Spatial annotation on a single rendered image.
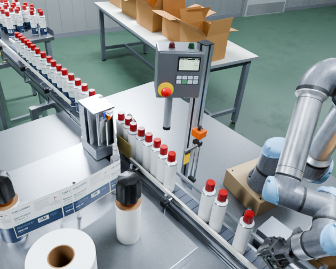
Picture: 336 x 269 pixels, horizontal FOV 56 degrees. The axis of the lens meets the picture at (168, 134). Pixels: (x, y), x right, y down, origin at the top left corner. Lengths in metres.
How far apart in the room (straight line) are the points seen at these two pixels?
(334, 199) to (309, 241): 0.14
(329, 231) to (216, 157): 0.89
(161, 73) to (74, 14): 4.51
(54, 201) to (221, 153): 0.90
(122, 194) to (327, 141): 0.73
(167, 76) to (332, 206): 0.67
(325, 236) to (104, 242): 0.73
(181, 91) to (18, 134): 1.01
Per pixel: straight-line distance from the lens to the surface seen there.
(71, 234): 1.10
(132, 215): 1.10
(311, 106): 1.03
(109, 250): 1.22
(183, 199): 1.38
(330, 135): 1.22
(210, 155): 1.70
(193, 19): 3.08
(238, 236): 1.18
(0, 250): 1.29
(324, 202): 0.99
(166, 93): 1.18
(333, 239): 0.92
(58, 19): 5.57
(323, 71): 1.06
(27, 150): 1.76
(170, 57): 1.15
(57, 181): 1.48
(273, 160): 1.33
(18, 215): 1.19
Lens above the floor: 1.89
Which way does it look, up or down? 36 degrees down
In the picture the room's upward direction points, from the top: 5 degrees clockwise
